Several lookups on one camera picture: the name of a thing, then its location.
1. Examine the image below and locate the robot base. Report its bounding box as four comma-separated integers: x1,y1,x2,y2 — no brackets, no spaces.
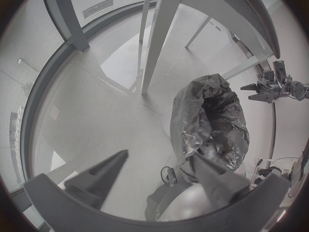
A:
145,167,247,223

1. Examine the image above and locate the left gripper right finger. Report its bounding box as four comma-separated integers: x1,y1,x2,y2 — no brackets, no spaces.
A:
191,152,251,206

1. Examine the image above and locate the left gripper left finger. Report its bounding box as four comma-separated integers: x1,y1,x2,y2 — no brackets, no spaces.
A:
64,150,128,211

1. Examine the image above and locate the black plastic bag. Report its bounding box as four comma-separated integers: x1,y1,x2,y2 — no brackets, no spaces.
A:
170,73,250,183

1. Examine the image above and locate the grey padded white-legged chair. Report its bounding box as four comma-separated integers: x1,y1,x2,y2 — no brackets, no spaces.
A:
138,0,281,95

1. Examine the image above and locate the window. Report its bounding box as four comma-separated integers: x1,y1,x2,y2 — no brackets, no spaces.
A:
0,0,160,202

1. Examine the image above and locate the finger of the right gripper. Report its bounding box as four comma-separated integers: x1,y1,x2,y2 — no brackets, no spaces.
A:
241,83,261,91
248,93,267,102

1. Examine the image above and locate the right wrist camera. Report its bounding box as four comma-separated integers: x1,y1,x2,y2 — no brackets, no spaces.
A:
262,60,288,82

